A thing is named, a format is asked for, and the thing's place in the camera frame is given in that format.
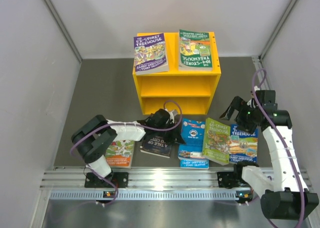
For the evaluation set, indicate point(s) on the purple 52-Storey Treehouse book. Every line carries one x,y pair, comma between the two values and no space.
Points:
150,55

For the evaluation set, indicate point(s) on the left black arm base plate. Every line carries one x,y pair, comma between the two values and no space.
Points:
119,179

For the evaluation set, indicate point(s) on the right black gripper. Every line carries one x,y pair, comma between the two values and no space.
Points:
238,104

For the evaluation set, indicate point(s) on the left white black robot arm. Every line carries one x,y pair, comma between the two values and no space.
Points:
92,139

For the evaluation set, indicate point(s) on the slotted grey cable duct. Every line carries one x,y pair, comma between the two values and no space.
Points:
135,195

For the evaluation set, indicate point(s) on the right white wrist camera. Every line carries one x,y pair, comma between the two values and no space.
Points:
252,103

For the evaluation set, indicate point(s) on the blue back-cover book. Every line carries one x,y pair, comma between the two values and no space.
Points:
192,132

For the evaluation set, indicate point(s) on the aluminium mounting rail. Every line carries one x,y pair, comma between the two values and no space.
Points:
140,178

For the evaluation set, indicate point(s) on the lime 65-Storey Treehouse book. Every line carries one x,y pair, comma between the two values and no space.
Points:
216,141

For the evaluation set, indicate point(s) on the dark Tale of Two Cities book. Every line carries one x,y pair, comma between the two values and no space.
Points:
156,145

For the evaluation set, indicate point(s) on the green 104-Storey Treehouse book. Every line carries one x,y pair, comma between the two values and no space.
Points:
194,51

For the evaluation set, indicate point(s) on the yellow wooden shelf box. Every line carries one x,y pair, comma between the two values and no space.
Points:
192,90

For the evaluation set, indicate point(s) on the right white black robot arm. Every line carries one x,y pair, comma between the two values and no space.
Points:
286,196

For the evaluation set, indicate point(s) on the light blue 26-Storey Treehouse book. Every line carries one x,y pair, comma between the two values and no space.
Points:
194,164

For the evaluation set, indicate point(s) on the orange 78-Storey Treehouse book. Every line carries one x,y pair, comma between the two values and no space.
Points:
120,154

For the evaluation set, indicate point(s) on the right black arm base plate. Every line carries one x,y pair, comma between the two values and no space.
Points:
227,180

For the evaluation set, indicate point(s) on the blue 91-Storey Treehouse book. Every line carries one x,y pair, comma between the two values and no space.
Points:
243,145

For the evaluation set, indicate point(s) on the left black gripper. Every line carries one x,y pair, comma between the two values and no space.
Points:
176,136

